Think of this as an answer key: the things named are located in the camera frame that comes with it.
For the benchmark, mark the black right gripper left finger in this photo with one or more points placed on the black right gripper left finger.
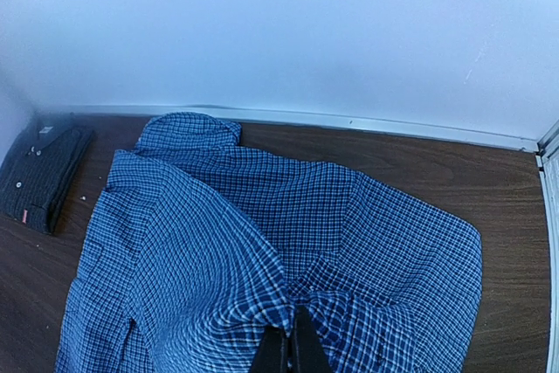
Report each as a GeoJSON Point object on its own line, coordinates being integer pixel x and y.
{"type": "Point", "coordinates": [272, 354]}

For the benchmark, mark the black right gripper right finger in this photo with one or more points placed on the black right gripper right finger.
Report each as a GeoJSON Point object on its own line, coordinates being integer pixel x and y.
{"type": "Point", "coordinates": [308, 355]}

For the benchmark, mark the blue plaid long sleeve shirt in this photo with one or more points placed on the blue plaid long sleeve shirt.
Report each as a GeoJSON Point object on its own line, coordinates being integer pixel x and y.
{"type": "Point", "coordinates": [197, 244]}

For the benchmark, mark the dark folded shirt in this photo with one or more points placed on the dark folded shirt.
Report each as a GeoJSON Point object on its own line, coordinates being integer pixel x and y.
{"type": "Point", "coordinates": [38, 170]}

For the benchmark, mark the right aluminium frame post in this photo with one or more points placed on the right aluminium frame post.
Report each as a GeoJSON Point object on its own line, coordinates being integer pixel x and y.
{"type": "Point", "coordinates": [547, 162]}

